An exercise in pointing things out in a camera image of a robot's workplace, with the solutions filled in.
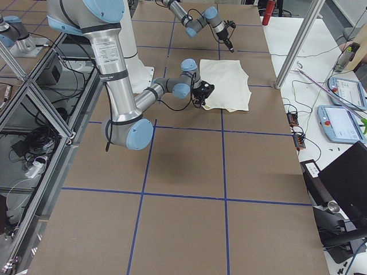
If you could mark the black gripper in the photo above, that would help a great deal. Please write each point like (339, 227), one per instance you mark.
(225, 39)
(198, 94)

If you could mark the cream long-sleeve cat shirt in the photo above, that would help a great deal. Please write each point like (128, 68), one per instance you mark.
(231, 91)

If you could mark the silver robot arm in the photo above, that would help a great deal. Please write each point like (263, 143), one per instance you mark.
(194, 21)
(100, 23)

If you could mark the red bottle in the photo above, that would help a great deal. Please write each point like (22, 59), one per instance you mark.
(268, 12)

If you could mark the orange black connector board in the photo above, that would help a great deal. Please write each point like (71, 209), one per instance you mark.
(297, 131)

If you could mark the far blue teach pendant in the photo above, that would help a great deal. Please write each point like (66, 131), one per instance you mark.
(349, 92)

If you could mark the blue teach pendant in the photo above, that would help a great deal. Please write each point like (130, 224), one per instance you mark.
(349, 92)
(339, 125)

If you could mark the seated person beige shirt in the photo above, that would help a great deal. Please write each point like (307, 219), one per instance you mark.
(353, 52)

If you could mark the near blue teach pendant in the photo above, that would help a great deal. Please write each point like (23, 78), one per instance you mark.
(339, 125)

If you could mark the silver reacher grabber tool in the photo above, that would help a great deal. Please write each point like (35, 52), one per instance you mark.
(332, 95)

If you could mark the black power adapter box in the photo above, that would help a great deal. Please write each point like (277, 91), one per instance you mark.
(318, 192)

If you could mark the black laptop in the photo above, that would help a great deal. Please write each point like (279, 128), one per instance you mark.
(345, 180)

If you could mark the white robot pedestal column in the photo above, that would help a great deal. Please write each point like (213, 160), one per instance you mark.
(140, 75)

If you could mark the aluminium frame post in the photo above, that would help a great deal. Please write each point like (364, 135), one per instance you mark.
(299, 40)

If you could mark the aluminium side frame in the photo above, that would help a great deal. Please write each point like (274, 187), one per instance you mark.
(51, 98)

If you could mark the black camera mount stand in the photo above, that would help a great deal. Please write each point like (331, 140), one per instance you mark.
(339, 237)

